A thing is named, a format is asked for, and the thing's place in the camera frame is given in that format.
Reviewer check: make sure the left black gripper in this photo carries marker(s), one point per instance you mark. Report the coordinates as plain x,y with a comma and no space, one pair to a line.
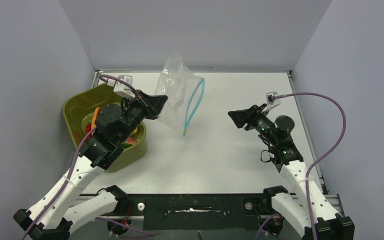
152,105

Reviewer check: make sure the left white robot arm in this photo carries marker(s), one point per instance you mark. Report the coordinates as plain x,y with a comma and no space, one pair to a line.
55,217

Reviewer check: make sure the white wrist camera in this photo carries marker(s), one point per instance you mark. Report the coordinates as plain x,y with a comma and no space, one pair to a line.
123,90
272,101

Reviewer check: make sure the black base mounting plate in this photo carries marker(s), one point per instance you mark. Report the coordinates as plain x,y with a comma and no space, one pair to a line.
197,211

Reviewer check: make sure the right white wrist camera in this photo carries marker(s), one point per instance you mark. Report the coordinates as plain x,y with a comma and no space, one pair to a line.
272,101

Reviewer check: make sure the toy watermelon slice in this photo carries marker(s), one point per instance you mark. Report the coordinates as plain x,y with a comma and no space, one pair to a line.
129,143

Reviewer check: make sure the red toy chili pepper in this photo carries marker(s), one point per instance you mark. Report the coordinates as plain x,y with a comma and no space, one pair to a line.
88,129

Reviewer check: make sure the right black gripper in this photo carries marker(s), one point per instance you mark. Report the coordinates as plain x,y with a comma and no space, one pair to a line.
249,117

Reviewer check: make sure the olive green plastic bin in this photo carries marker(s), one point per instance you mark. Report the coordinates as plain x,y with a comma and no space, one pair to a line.
78,111

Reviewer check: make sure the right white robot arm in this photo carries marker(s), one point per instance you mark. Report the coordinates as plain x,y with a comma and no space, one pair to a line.
313,218

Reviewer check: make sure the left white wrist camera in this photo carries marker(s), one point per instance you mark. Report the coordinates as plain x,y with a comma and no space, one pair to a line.
123,90

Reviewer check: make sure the clear zip top bag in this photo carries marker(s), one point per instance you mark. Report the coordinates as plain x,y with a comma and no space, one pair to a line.
185,92

